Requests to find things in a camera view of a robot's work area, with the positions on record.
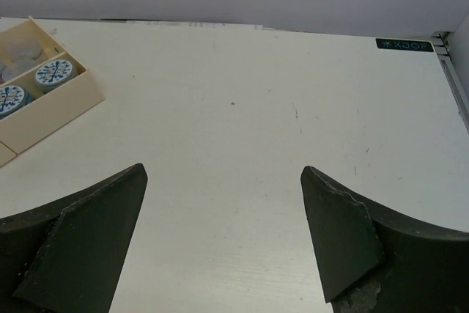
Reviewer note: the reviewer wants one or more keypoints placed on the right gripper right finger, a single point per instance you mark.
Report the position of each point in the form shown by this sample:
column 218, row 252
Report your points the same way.
column 371, row 258

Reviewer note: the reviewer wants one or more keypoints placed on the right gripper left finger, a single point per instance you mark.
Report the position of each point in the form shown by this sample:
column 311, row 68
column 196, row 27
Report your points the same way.
column 68, row 255

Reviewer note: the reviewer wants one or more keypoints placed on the blue patterned jar front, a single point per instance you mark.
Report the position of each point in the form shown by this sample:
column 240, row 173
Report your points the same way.
column 13, row 98

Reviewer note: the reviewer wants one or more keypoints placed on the blue patterned jar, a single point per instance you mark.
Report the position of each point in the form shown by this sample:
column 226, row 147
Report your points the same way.
column 54, row 73
column 13, row 98

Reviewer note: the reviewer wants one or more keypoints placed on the blue patterned jar back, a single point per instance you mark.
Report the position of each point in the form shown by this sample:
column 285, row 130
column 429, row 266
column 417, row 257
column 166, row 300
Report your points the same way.
column 54, row 73

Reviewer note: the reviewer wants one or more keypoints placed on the clear paperclip jar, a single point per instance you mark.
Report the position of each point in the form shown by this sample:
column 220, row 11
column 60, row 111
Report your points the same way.
column 17, row 68
column 24, row 48

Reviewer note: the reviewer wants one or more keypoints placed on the beige three-compartment tray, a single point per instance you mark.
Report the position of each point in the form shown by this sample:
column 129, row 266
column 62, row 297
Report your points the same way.
column 49, row 111

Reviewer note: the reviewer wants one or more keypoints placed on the black logo sticker right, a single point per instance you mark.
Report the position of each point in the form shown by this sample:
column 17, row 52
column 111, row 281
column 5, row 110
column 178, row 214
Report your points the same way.
column 404, row 45

